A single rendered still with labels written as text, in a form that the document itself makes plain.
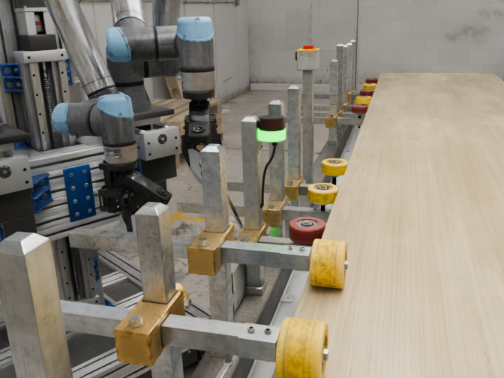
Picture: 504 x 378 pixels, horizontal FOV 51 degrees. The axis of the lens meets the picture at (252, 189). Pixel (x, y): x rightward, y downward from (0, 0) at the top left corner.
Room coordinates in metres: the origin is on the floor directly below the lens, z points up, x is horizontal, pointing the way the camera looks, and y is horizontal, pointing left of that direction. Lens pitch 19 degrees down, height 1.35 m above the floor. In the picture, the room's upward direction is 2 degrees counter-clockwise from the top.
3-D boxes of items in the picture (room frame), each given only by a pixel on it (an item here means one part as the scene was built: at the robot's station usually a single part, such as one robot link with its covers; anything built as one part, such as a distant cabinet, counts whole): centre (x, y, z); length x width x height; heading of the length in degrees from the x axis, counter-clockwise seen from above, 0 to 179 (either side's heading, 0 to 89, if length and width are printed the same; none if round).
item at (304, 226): (1.07, -0.12, 0.85); 0.08 x 0.08 x 0.11
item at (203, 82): (1.16, 0.11, 1.21); 0.08 x 0.08 x 0.05
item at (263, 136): (1.13, -0.05, 1.10); 0.06 x 0.06 x 0.02
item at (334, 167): (1.55, -0.26, 0.85); 0.08 x 0.08 x 0.11
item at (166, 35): (1.25, 0.15, 1.29); 0.11 x 0.11 x 0.08; 14
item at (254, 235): (1.12, 0.00, 0.85); 0.14 x 0.06 x 0.05; 164
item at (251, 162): (1.14, 0.00, 0.89); 0.04 x 0.04 x 0.48; 74
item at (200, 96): (1.17, 0.11, 1.13); 0.09 x 0.08 x 0.12; 4
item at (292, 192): (1.60, -0.13, 0.81); 0.14 x 0.06 x 0.05; 164
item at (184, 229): (1.15, 0.15, 0.87); 0.09 x 0.07 x 0.02; 74
